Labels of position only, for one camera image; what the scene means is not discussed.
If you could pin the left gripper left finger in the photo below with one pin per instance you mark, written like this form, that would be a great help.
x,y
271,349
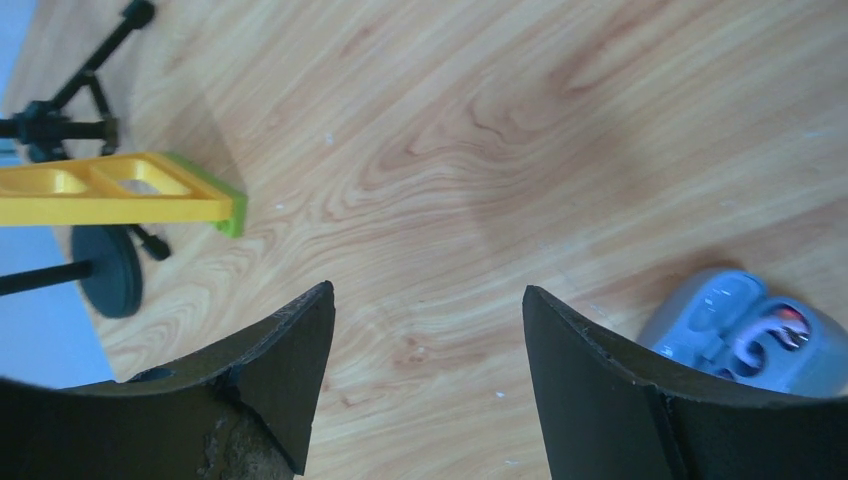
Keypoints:
x,y
240,408

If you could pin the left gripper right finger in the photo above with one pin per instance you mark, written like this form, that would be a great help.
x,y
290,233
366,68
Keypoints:
x,y
612,409

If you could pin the lavender oval charging case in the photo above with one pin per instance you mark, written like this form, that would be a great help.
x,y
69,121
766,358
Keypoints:
x,y
724,322

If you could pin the yellow green toy block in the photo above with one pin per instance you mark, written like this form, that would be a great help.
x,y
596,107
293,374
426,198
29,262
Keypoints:
x,y
135,188

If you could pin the black round-base mic stand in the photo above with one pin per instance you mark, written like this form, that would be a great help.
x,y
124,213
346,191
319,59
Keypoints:
x,y
104,263

